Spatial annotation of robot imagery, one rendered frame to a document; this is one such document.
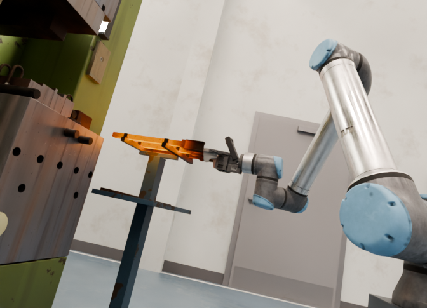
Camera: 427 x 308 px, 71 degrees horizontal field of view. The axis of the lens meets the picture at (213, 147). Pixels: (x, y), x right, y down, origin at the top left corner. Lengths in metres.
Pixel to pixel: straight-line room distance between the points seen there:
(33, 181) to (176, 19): 3.96
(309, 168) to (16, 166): 0.98
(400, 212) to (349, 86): 0.43
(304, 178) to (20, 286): 1.02
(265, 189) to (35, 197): 0.79
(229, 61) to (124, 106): 1.55
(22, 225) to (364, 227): 0.89
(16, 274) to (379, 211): 0.97
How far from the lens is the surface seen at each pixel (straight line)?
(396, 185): 0.78
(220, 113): 3.97
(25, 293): 1.14
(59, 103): 1.12
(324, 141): 1.22
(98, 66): 1.48
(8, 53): 1.63
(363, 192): 0.76
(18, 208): 1.00
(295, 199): 1.28
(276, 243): 3.75
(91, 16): 1.24
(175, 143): 1.29
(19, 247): 1.05
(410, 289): 0.89
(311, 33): 4.71
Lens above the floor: 0.71
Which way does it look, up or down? 13 degrees up
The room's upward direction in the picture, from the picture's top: 12 degrees clockwise
